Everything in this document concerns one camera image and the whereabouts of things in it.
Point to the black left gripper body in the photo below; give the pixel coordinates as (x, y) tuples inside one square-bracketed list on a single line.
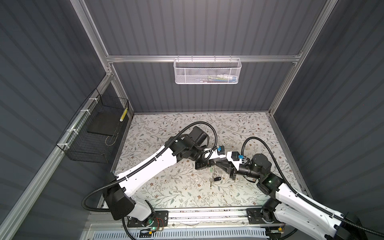
[(197, 156)]

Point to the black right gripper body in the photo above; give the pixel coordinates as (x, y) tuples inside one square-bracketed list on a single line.
[(246, 171)]

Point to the black headed key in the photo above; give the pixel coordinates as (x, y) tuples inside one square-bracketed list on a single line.
[(213, 180)]

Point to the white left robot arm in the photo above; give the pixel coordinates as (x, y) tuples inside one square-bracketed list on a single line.
[(119, 196)]

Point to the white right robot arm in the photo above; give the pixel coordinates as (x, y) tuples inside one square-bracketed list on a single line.
[(336, 226)]

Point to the white vented strip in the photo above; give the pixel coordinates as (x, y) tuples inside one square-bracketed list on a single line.
[(241, 233)]

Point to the items in white basket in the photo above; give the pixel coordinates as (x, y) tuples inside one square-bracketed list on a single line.
[(218, 79)]

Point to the yellow marker in basket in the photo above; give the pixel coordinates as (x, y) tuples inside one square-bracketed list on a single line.
[(123, 114)]

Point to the black pad in basket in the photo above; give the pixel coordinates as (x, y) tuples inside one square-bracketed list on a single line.
[(106, 124)]

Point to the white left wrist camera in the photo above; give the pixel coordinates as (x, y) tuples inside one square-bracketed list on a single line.
[(218, 154)]

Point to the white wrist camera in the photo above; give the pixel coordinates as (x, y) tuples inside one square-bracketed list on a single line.
[(218, 154), (235, 157)]

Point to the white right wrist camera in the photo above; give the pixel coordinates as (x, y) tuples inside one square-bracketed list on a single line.
[(235, 157)]

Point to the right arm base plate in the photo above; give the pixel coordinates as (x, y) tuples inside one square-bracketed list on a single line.
[(257, 216)]

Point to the aluminium mounting rail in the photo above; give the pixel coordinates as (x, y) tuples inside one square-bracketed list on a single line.
[(220, 217)]

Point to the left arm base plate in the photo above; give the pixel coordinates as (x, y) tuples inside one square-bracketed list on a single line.
[(156, 219)]

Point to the white wire mesh basket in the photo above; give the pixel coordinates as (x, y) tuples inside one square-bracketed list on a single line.
[(187, 70)]

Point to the black wire basket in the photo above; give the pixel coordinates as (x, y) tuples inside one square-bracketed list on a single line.
[(79, 145)]

